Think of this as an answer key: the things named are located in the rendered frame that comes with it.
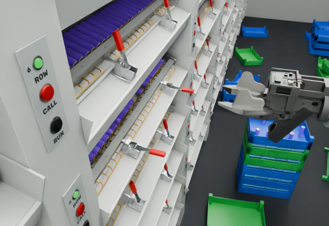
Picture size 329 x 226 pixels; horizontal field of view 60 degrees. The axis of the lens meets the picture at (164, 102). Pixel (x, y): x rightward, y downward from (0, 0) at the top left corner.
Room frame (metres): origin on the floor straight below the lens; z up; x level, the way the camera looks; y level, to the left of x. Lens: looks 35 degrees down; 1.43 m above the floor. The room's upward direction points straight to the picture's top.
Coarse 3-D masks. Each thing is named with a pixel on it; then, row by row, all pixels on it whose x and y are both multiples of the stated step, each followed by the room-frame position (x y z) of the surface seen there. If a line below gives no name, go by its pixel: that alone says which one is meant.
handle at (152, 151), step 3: (135, 147) 0.46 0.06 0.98; (138, 147) 0.46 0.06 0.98; (141, 147) 0.46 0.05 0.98; (138, 150) 0.46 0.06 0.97; (141, 150) 0.45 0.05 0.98; (144, 150) 0.45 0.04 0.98; (147, 150) 0.45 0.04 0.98; (150, 150) 0.45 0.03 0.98; (153, 150) 0.45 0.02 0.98; (156, 150) 0.45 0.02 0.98; (159, 150) 0.45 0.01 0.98; (150, 153) 0.45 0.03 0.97; (153, 153) 0.44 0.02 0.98; (156, 153) 0.44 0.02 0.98; (159, 153) 0.44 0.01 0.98; (162, 153) 0.44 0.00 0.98; (165, 153) 0.45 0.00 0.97; (162, 156) 0.44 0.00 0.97
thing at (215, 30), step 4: (220, 12) 1.53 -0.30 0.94; (220, 16) 1.54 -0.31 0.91; (216, 20) 1.53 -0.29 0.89; (216, 24) 1.53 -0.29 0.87; (212, 28) 1.54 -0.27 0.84; (216, 28) 1.53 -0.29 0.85; (212, 32) 1.54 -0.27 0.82; (216, 32) 1.53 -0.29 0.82; (216, 48) 1.53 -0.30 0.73; (216, 52) 1.55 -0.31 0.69; (212, 56) 1.53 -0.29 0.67; (212, 60) 1.53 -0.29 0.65; (212, 64) 1.53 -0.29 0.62; (216, 64) 1.61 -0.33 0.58; (212, 80) 1.53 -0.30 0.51; (212, 84) 1.54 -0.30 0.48; (208, 92) 1.54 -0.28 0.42; (212, 92) 1.58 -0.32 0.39; (208, 108) 1.53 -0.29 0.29; (208, 112) 1.53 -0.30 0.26; (208, 116) 1.53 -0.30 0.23; (208, 128) 1.57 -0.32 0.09; (208, 132) 1.60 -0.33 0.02; (204, 136) 1.53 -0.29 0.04; (204, 140) 1.53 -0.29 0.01
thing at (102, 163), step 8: (168, 64) 0.82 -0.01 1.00; (160, 72) 0.77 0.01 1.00; (160, 80) 0.73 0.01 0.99; (168, 80) 0.76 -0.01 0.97; (152, 88) 0.68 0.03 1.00; (144, 96) 0.64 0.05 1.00; (144, 104) 0.61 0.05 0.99; (136, 112) 0.57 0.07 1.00; (128, 120) 0.54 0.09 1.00; (120, 128) 0.50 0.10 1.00; (128, 128) 0.51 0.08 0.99; (120, 136) 0.48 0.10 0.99; (112, 144) 0.45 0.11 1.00; (104, 152) 0.43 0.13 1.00; (112, 152) 0.43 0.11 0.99; (104, 160) 0.41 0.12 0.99; (96, 168) 0.39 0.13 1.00; (104, 168) 0.40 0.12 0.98; (96, 176) 0.37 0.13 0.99; (104, 184) 0.37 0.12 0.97
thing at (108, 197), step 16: (176, 64) 0.88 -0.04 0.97; (176, 80) 0.79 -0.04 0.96; (160, 96) 0.69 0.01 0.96; (144, 112) 0.60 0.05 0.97; (160, 112) 0.62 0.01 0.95; (144, 128) 0.55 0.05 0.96; (144, 144) 0.50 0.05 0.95; (128, 160) 0.44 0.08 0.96; (112, 176) 0.39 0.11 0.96; (128, 176) 0.40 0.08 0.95; (96, 192) 0.35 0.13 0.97; (112, 192) 0.36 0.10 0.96; (112, 208) 0.33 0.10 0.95
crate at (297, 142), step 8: (248, 120) 1.23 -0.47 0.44; (256, 120) 1.27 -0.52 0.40; (272, 120) 1.26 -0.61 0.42; (248, 128) 1.18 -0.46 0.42; (264, 128) 1.20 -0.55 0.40; (296, 128) 1.20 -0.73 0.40; (248, 136) 1.13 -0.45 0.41; (256, 136) 1.08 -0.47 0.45; (264, 136) 1.08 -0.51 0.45; (288, 136) 1.13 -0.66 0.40; (296, 136) 1.13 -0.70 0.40; (304, 136) 1.13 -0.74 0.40; (312, 136) 1.05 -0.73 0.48; (264, 144) 1.07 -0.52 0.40; (272, 144) 1.07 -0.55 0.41; (280, 144) 1.06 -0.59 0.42; (288, 144) 1.05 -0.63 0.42; (296, 144) 1.05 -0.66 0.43; (304, 144) 1.04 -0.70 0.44
